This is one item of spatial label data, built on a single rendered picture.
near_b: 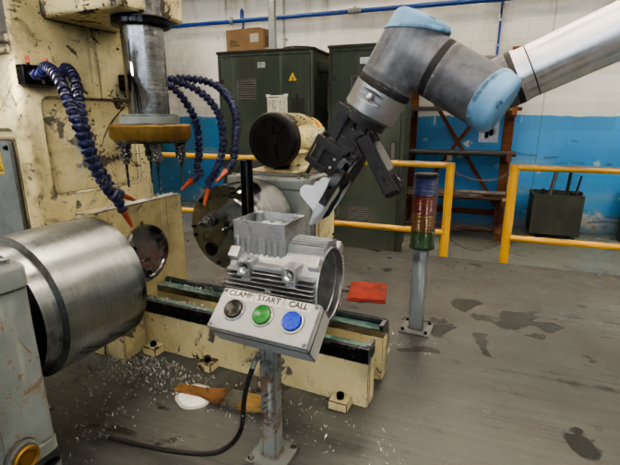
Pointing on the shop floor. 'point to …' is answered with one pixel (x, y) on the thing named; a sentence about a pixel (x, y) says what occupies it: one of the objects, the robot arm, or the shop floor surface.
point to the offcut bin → (555, 210)
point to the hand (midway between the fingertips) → (321, 218)
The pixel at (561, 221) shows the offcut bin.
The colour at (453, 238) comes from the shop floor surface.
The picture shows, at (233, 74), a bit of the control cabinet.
